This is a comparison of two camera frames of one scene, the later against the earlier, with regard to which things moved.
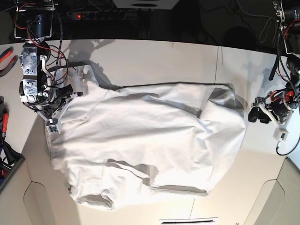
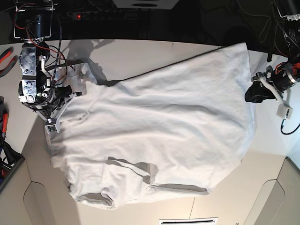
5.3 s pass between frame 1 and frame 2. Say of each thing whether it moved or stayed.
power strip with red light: stayed
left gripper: stayed
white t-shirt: moved
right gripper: moved
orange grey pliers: stayed
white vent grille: stayed
